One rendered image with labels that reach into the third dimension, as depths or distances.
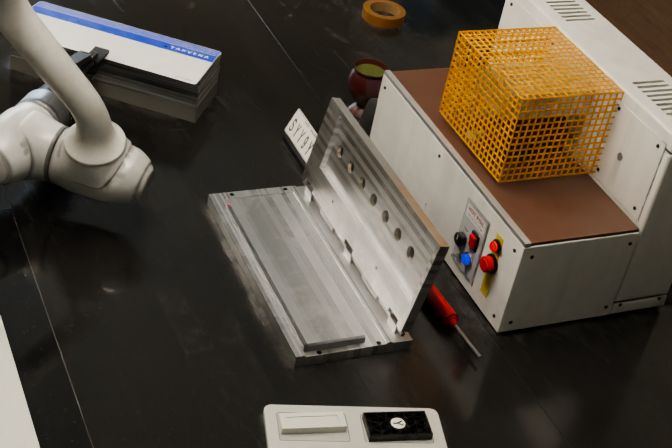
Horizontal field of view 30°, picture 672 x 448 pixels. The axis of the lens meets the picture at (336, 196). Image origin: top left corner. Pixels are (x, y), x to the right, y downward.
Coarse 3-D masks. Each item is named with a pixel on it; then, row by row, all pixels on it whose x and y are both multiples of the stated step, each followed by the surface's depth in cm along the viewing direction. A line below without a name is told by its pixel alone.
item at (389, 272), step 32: (320, 128) 228; (352, 128) 218; (320, 160) 227; (352, 160) 220; (384, 160) 211; (320, 192) 227; (352, 192) 219; (384, 192) 210; (352, 224) 216; (384, 224) 210; (416, 224) 201; (384, 256) 209; (416, 256) 201; (384, 288) 206; (416, 288) 200
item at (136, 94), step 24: (120, 24) 257; (24, 72) 254; (120, 72) 248; (144, 72) 247; (216, 72) 255; (120, 96) 251; (144, 96) 250; (168, 96) 248; (192, 96) 247; (192, 120) 250
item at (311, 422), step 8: (280, 416) 184; (288, 416) 185; (296, 416) 185; (304, 416) 185; (312, 416) 186; (320, 416) 186; (328, 416) 186; (336, 416) 187; (280, 424) 184; (288, 424) 183; (296, 424) 184; (304, 424) 184; (312, 424) 184; (320, 424) 184; (328, 424) 185; (336, 424) 185; (344, 424) 185; (288, 432) 183; (296, 432) 184; (304, 432) 184; (312, 432) 184; (320, 432) 185
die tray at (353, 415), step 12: (264, 408) 187; (276, 408) 187; (288, 408) 188; (300, 408) 188; (312, 408) 189; (324, 408) 189; (336, 408) 190; (348, 408) 190; (360, 408) 190; (372, 408) 191; (384, 408) 191; (396, 408) 192; (408, 408) 192; (420, 408) 193; (264, 420) 186; (276, 420) 185; (348, 420) 188; (360, 420) 188; (432, 420) 191; (276, 432) 183; (336, 432) 185; (348, 432) 186; (360, 432) 186; (276, 444) 181; (288, 444) 182; (300, 444) 182; (312, 444) 183; (324, 444) 183; (336, 444) 183; (348, 444) 184; (360, 444) 184; (372, 444) 185; (384, 444) 185; (396, 444) 185; (408, 444) 186; (420, 444) 186; (432, 444) 187; (444, 444) 187
